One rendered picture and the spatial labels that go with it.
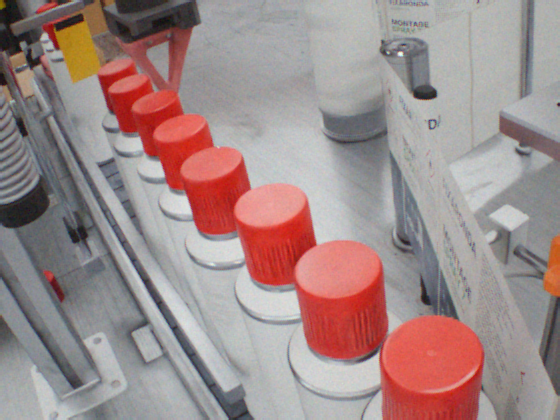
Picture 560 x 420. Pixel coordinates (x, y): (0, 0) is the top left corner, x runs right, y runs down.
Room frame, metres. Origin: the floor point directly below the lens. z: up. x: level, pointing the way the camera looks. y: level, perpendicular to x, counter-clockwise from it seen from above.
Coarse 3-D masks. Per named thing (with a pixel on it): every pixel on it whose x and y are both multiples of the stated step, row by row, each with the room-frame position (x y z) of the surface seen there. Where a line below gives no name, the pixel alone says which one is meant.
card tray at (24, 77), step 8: (96, 48) 1.31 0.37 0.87; (16, 56) 1.46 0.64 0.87; (24, 56) 1.47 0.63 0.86; (16, 64) 1.46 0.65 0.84; (104, 64) 1.27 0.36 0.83; (24, 72) 1.40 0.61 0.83; (32, 72) 1.37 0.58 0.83; (24, 80) 1.32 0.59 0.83; (24, 88) 1.26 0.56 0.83; (8, 96) 1.23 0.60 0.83
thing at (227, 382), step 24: (48, 96) 0.77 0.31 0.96; (72, 144) 0.60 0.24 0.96; (96, 168) 0.51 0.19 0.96; (120, 216) 0.41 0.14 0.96; (144, 264) 0.33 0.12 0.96; (168, 288) 0.30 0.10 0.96; (192, 336) 0.25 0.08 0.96; (216, 360) 0.23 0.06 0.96; (216, 384) 0.22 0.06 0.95; (240, 384) 0.21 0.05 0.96
